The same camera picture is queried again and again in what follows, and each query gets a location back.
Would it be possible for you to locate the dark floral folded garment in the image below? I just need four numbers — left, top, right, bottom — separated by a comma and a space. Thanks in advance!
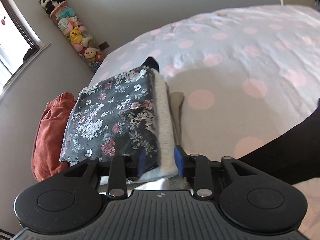
60, 66, 158, 172

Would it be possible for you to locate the black wall outlet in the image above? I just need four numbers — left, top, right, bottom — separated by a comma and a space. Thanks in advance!
99, 42, 109, 50

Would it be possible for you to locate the white fuzzy folded garment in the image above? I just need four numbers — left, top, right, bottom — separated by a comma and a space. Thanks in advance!
139, 73, 177, 183

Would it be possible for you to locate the rust orange folded garment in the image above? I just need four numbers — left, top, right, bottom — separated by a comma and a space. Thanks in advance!
31, 92, 75, 182

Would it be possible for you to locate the yellow pikachu plush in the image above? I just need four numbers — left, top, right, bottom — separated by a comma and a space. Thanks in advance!
69, 27, 83, 44

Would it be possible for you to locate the beige folded garment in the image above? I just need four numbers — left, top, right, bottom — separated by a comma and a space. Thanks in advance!
169, 92, 184, 145

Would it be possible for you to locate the navy folded garment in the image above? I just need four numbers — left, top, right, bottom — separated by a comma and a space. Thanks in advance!
142, 56, 159, 72

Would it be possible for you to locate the panda plush toy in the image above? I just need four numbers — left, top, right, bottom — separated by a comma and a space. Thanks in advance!
39, 0, 65, 15

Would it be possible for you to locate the pink polka dot bedsheet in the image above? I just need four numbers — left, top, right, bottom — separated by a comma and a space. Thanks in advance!
88, 4, 320, 240

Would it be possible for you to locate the window with dark frame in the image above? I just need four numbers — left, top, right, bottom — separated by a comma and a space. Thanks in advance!
1, 0, 50, 97

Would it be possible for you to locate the clear plush toy storage tube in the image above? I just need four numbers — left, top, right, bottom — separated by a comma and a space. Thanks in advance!
49, 1, 105, 73

